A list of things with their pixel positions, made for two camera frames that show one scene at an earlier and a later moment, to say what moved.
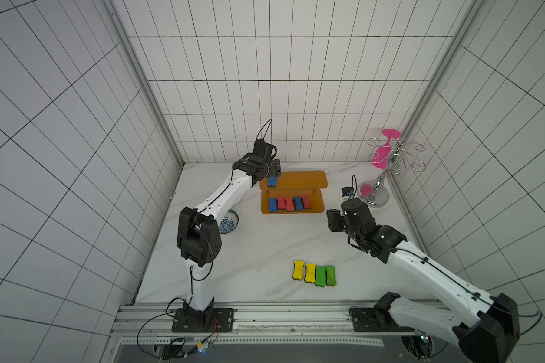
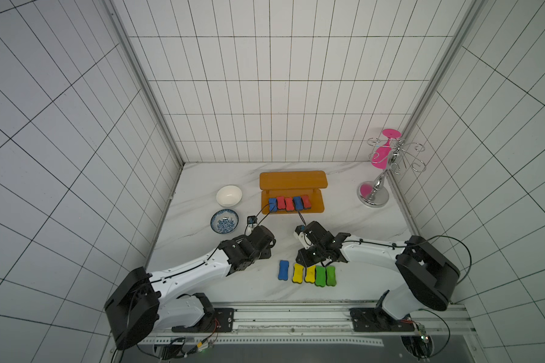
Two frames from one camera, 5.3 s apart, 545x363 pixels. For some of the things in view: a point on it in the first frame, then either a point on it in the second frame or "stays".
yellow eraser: (309, 275) stays
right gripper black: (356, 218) to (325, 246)
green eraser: (320, 276) stays
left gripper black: (275, 168) to (265, 253)
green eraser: (331, 277) stays
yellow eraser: (298, 269) stays
